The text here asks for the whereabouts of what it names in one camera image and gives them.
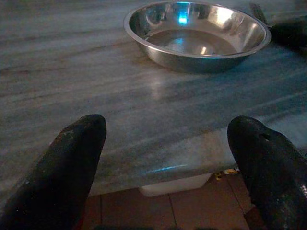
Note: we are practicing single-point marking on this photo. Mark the shallow stainless steel bowl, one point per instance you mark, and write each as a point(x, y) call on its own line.
point(196, 36)

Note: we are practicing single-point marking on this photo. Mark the yellow wrapper scrap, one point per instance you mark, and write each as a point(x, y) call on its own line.
point(226, 173)

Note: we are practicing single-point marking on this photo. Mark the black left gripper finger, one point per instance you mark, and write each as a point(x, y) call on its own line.
point(55, 177)
point(291, 33)
point(271, 172)

